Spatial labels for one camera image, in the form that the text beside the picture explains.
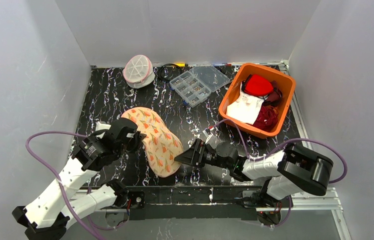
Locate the orange plastic bin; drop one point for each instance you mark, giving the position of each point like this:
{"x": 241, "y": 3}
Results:
{"x": 280, "y": 98}

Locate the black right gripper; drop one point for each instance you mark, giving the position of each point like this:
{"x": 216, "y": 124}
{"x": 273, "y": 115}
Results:
{"x": 199, "y": 154}

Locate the white round mesh laundry bag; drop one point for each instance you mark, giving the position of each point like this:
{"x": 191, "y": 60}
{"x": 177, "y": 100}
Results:
{"x": 138, "y": 72}

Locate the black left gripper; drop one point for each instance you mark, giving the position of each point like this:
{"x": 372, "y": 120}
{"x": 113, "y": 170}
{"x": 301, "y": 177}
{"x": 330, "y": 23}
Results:
{"x": 128, "y": 136}

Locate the red bra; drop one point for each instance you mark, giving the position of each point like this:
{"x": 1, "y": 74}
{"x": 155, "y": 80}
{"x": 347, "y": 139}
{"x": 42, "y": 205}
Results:
{"x": 257, "y": 86}

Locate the white cloth garment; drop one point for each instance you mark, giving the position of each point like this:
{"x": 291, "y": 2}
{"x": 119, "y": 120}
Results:
{"x": 245, "y": 108}

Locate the floral mesh laundry bag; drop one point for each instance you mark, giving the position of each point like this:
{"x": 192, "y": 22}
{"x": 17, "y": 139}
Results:
{"x": 160, "y": 144}

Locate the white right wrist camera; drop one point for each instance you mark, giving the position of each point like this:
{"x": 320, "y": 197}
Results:
{"x": 209, "y": 136}

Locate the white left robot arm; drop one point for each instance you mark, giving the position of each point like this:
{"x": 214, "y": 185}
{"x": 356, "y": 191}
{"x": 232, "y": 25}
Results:
{"x": 53, "y": 212}

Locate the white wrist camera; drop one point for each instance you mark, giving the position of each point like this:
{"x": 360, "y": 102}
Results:
{"x": 101, "y": 129}
{"x": 209, "y": 136}

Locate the dark red lace garment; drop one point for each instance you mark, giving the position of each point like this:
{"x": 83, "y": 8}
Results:
{"x": 267, "y": 118}

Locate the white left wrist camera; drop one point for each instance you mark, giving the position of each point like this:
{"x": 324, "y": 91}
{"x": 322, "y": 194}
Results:
{"x": 101, "y": 129}

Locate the clear plastic screw organizer box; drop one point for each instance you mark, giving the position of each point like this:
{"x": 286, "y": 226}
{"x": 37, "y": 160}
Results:
{"x": 197, "y": 84}

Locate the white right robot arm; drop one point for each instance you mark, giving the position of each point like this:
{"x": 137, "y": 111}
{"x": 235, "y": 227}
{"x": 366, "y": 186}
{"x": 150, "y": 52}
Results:
{"x": 292, "y": 169}

